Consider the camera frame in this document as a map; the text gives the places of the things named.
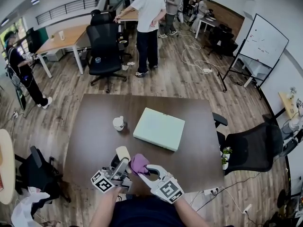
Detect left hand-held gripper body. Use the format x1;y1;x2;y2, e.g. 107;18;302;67
90;166;133;194

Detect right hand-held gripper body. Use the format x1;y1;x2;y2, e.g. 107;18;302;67
151;174;185;204

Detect small cream handheld fan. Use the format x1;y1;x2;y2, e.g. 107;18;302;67
111;146;132;175

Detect purple cloth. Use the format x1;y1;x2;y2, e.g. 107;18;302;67
129;153;151;176

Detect person's left forearm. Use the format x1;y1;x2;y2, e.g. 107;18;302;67
89;187;124;227

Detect person's right forearm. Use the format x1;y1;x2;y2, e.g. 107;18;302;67
174;195;210;227

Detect wooden desk white legs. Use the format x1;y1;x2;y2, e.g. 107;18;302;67
35;24;92;79
118;8;140;30

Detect person's dark navy clothing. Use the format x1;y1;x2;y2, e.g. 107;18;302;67
111;194;187;227

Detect white mug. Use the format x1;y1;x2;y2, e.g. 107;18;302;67
112;115;125;131

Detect pale green flat box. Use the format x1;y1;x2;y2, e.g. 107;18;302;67
133;107;186;152

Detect white plastic bag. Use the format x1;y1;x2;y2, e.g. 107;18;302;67
10;185;52;227

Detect black mesh office chair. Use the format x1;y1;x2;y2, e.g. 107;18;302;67
212;112;284;176

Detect round beige table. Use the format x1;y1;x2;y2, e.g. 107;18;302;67
0;129;16;205

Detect grey oval shell case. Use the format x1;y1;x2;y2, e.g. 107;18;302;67
281;136;303;158
15;86;27;111

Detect black round stool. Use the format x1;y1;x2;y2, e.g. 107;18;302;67
276;188;287;209

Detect black high-back office chair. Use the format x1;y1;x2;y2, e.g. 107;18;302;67
85;24;128;94
89;9;112;26

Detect grey drawer cabinet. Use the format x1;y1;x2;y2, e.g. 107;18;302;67
46;49;64;61

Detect white table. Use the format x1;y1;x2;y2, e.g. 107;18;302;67
233;55;268;88
195;15;222;39

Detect black metal railing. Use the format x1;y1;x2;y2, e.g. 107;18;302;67
35;0;105;26

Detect whiteboard on black stand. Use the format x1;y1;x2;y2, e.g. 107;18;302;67
217;13;290;93

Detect white cable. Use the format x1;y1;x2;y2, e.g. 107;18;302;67
181;38;228;73
219;187;246;209

